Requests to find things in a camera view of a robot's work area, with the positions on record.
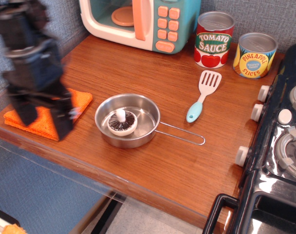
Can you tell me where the orange plush object corner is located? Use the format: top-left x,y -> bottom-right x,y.
2,224 -> 27,234

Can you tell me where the toy mushroom half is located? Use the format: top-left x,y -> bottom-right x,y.
107,109 -> 138,137

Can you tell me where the tomato sauce can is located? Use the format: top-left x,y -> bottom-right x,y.
194,11 -> 235,69

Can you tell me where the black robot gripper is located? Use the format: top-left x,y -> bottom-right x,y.
2,39 -> 75,140

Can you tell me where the white stove knob front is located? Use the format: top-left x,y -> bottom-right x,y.
235,146 -> 249,167

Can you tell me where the black toy stove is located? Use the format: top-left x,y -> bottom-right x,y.
203,44 -> 296,234

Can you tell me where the white stove knob rear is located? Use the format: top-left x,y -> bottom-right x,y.
258,85 -> 270,102

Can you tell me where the small steel frying pan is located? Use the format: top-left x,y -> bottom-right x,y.
94,94 -> 206,149

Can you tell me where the white stove knob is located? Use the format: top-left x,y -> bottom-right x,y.
258,85 -> 270,102
250,104 -> 263,122
235,146 -> 249,167

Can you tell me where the toy microwave oven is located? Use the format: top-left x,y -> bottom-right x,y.
79,0 -> 201,54

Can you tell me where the pineapple slices can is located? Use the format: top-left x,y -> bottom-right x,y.
233,32 -> 278,79

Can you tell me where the white spatula blue handle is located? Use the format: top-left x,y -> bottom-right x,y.
186,70 -> 222,123

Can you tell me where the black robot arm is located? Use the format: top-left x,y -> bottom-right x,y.
0,0 -> 76,139

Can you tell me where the orange towel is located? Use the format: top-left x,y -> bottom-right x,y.
3,88 -> 93,141

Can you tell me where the white stove knob middle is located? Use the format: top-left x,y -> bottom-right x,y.
250,104 -> 263,122

